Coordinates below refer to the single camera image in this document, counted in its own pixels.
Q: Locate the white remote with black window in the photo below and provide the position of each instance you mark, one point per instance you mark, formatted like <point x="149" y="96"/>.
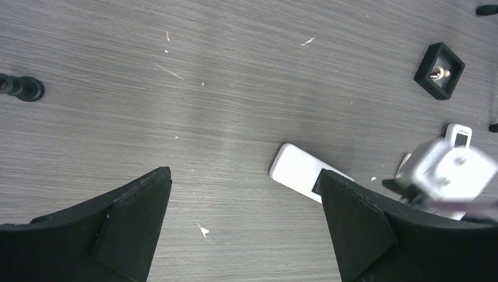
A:
<point x="299" y="171"/>

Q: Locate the black perforated music stand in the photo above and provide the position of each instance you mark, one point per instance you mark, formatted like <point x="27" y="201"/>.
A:
<point x="487" y="10"/>

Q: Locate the black square display box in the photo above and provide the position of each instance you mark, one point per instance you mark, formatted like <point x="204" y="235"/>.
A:
<point x="439" y="71"/>

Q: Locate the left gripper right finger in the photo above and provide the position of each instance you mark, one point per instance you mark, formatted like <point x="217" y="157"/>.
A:
<point x="376" y="238"/>

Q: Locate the black chess piece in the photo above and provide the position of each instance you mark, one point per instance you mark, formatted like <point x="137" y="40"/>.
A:
<point x="25" y="88"/>

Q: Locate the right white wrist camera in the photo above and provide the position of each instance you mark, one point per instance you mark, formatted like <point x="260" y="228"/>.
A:
<point x="445" y="178"/>

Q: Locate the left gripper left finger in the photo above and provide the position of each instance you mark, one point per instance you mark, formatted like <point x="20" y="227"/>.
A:
<point x="111" y="237"/>

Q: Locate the white remote with buttons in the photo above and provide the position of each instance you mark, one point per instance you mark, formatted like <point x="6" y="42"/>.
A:
<point x="458" y="135"/>

